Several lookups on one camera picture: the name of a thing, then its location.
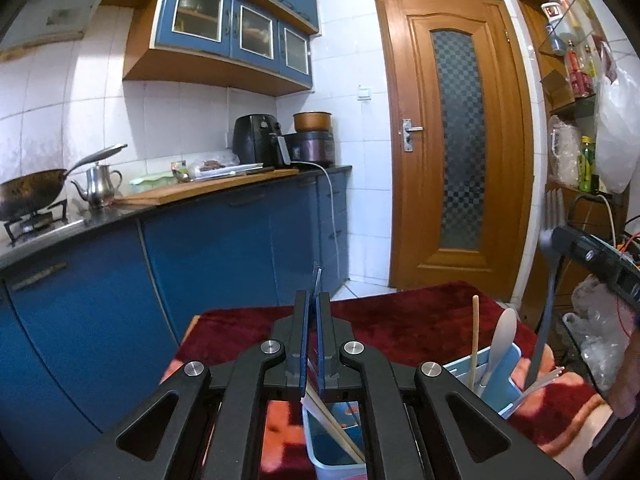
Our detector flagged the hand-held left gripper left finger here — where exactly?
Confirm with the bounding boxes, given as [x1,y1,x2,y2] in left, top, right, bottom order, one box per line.
[52,290,308,480]

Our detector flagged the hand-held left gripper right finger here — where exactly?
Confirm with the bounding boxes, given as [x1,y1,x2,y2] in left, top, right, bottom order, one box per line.
[316,291,577,480]

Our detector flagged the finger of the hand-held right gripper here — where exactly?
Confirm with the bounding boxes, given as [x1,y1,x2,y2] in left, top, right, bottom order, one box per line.
[551,224,626,287]

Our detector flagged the grey handled fork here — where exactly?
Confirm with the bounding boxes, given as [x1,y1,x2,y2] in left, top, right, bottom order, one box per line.
[524,191,567,392]

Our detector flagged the beige spoon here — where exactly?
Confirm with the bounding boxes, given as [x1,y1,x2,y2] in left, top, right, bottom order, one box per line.
[479,307,519,397]

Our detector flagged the light blue utensil box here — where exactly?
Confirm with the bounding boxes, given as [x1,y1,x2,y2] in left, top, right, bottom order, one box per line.
[302,344,524,480]

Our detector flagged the person's right forearm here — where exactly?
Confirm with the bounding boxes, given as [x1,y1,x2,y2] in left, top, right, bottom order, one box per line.
[584,329,640,480]

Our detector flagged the black metal rack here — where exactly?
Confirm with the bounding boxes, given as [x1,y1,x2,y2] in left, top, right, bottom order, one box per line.
[559,194,640,361]

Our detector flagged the clear plastic bags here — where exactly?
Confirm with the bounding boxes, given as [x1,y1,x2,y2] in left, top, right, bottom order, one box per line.
[562,274,637,392]

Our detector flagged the pink and red floral blanket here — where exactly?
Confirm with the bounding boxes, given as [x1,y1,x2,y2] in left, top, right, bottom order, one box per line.
[159,280,617,480]

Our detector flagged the green bottle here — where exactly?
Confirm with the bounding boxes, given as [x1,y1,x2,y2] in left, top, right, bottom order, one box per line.
[578,135,596,191]

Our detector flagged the white plastic bag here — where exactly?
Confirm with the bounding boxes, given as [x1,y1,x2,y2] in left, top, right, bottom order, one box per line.
[594,42,640,195]

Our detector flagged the blue kitchen base cabinet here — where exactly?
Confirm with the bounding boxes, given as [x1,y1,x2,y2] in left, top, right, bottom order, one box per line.
[0,164,354,480]

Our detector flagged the wooden door with glass pane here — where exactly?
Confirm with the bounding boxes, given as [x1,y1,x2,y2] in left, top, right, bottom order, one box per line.
[374,0,535,304]

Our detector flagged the wooden cutting board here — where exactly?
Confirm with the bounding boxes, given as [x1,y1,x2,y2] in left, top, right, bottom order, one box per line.
[113,168,300,206]

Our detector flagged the rice cooker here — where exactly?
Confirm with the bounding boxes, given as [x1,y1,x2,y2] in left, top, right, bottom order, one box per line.
[283,130,335,169]

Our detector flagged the black air fryer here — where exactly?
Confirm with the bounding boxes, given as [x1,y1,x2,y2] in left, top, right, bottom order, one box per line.
[232,113,291,169]

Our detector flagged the orange pot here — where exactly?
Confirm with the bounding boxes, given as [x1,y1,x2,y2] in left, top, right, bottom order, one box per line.
[293,111,333,134]

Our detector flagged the white mug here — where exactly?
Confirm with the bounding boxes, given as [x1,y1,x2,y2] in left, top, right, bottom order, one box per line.
[540,2,569,24]

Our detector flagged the steel kettle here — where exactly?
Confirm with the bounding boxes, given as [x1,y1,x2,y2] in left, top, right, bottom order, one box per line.
[70,163,124,210]

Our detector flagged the gas stove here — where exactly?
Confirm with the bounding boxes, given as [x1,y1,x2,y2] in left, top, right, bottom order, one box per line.
[3,199,71,246]

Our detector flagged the dark wok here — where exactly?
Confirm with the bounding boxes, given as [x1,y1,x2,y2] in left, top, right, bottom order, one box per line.
[0,143,129,222]

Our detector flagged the range hood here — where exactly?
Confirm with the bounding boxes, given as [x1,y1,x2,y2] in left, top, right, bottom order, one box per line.
[0,0,127,57]

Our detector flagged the red cable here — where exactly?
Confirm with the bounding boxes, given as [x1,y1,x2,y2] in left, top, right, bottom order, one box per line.
[614,232,640,341]

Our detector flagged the white power cable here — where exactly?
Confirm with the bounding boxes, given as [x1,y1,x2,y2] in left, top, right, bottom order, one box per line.
[292,161,351,287]

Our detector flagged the metal door handle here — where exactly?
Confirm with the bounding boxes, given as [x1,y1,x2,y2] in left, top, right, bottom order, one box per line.
[402,118,424,153]

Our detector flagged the wooden wall shelf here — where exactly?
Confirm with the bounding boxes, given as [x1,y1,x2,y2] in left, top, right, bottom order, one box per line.
[517,0,640,201]

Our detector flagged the blue glass door wall cabinet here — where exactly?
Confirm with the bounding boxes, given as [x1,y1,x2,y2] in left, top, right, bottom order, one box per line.
[122,0,321,97]

